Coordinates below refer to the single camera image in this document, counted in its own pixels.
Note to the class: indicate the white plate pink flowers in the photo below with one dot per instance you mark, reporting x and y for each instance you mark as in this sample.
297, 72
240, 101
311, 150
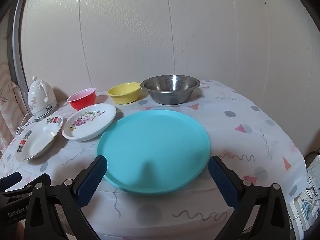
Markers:
90, 122

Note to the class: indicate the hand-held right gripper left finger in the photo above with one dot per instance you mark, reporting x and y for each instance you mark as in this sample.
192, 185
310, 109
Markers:
92, 180

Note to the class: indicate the white ceramic electric kettle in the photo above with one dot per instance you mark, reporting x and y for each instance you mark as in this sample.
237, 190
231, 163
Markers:
40, 100

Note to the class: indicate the white plate red black print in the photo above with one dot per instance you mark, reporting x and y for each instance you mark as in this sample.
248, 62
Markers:
40, 140

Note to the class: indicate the white printed paper box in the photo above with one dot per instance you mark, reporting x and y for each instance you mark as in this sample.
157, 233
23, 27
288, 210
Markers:
314, 171

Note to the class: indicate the red plastic bowl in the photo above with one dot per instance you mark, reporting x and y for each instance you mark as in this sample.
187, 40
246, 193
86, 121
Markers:
82, 99

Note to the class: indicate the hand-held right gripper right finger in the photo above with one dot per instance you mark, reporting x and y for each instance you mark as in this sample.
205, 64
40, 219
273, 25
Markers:
222, 180

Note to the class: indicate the pink patterned cloth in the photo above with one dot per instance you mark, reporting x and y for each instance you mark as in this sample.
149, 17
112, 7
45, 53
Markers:
8, 105

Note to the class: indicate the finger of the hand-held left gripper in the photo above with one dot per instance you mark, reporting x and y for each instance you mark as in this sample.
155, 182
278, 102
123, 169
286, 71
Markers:
10, 180
41, 178

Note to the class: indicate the grey metal frame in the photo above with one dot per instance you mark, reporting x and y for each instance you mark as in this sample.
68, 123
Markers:
15, 55

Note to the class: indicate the teal plastic plate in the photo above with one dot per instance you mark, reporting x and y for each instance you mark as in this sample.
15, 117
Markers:
152, 150

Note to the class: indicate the yellow plastic bowl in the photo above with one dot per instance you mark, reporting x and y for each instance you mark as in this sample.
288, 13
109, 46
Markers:
124, 93

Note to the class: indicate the white power strip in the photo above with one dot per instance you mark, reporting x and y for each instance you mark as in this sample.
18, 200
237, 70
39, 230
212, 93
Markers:
303, 210

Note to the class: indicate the white patterned tablecloth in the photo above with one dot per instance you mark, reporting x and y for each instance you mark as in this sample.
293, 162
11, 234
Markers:
237, 135

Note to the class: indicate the stainless steel bowl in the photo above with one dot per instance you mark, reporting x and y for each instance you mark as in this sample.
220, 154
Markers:
171, 90

